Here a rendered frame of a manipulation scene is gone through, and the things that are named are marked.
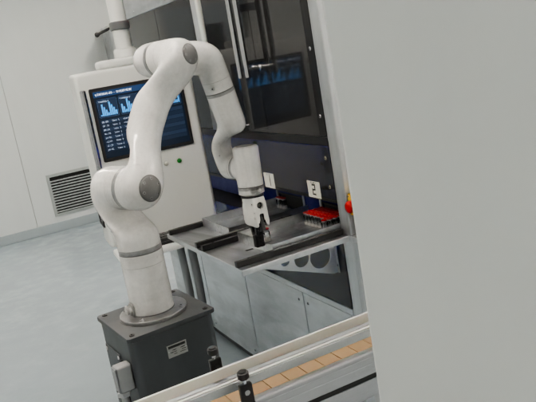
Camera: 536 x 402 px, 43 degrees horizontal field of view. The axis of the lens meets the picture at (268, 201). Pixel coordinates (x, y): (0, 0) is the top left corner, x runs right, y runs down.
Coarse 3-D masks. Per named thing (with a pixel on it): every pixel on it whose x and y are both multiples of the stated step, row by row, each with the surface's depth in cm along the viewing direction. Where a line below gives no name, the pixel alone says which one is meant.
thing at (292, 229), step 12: (300, 216) 254; (276, 228) 250; (288, 228) 249; (300, 228) 246; (312, 228) 244; (324, 228) 229; (336, 228) 231; (240, 240) 242; (252, 240) 233; (264, 240) 239; (276, 240) 236; (288, 240) 223; (300, 240) 225
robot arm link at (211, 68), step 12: (144, 48) 194; (204, 48) 201; (216, 48) 205; (144, 60) 193; (204, 60) 201; (216, 60) 203; (144, 72) 196; (204, 72) 203; (216, 72) 204; (228, 72) 208; (204, 84) 206; (216, 84) 205; (228, 84) 207
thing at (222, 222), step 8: (272, 200) 287; (240, 208) 280; (272, 208) 283; (288, 208) 279; (296, 208) 263; (304, 208) 264; (208, 216) 274; (216, 216) 276; (224, 216) 277; (232, 216) 279; (240, 216) 279; (272, 216) 258; (280, 216) 260; (208, 224) 268; (216, 224) 260; (224, 224) 271; (232, 224) 268; (240, 224) 253; (224, 232) 255
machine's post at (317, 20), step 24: (312, 0) 212; (312, 24) 216; (336, 96) 217; (336, 120) 219; (336, 144) 221; (336, 168) 224; (336, 192) 228; (360, 264) 230; (360, 288) 231; (360, 312) 234
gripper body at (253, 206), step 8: (248, 200) 219; (256, 200) 218; (264, 200) 219; (248, 208) 221; (256, 208) 218; (264, 208) 219; (248, 216) 222; (256, 216) 218; (264, 216) 219; (248, 224) 225; (256, 224) 219
